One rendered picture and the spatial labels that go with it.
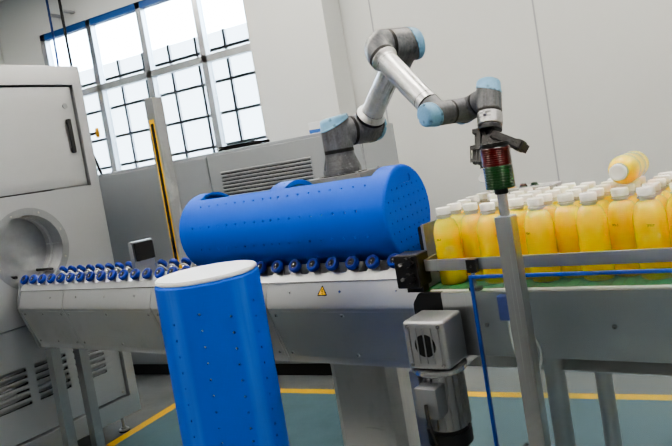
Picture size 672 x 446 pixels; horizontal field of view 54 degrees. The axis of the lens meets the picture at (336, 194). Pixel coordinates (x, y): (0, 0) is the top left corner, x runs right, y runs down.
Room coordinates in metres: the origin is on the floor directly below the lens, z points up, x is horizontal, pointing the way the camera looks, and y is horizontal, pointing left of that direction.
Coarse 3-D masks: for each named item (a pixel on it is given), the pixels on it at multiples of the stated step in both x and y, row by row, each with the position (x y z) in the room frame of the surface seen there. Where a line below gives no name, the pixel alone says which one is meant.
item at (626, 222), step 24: (528, 216) 1.60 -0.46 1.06; (552, 216) 1.64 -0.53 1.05; (576, 216) 1.54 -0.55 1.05; (600, 216) 1.51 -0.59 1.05; (624, 216) 1.50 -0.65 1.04; (648, 216) 1.43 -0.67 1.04; (528, 240) 1.60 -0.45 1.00; (552, 240) 1.58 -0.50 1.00; (576, 240) 1.57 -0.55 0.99; (600, 240) 1.50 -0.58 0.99; (624, 240) 1.50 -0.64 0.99; (648, 240) 1.44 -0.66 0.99; (624, 264) 1.51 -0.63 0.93; (648, 264) 1.44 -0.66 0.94
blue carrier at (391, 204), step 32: (256, 192) 2.21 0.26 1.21; (288, 192) 2.11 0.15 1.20; (320, 192) 2.02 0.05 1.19; (352, 192) 1.94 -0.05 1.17; (384, 192) 1.87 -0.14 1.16; (416, 192) 2.02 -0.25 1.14; (192, 224) 2.32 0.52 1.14; (224, 224) 2.22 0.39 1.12; (256, 224) 2.14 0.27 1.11; (288, 224) 2.06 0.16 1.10; (320, 224) 1.98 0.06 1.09; (352, 224) 1.92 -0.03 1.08; (384, 224) 1.85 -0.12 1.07; (416, 224) 1.99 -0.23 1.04; (192, 256) 2.36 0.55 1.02; (224, 256) 2.27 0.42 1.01; (256, 256) 2.19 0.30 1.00; (288, 256) 2.12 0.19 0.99; (320, 256) 2.05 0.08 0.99; (384, 256) 1.94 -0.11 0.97
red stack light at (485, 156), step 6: (480, 150) 1.42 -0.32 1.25; (486, 150) 1.40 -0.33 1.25; (492, 150) 1.39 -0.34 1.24; (498, 150) 1.39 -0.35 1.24; (504, 150) 1.39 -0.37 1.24; (510, 150) 1.40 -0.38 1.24; (486, 156) 1.40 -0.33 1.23; (492, 156) 1.39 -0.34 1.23; (498, 156) 1.39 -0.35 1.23; (504, 156) 1.39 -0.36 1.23; (510, 156) 1.40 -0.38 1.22; (486, 162) 1.40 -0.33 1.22; (492, 162) 1.39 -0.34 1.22; (498, 162) 1.39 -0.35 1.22; (504, 162) 1.39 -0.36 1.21; (510, 162) 1.40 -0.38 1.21
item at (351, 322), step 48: (144, 288) 2.54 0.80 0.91; (288, 288) 2.11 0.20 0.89; (336, 288) 2.00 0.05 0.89; (384, 288) 1.89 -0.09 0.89; (48, 336) 3.04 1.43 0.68; (96, 336) 2.81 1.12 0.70; (144, 336) 2.61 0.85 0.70; (288, 336) 2.16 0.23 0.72; (336, 336) 2.04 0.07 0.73; (384, 336) 1.93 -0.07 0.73
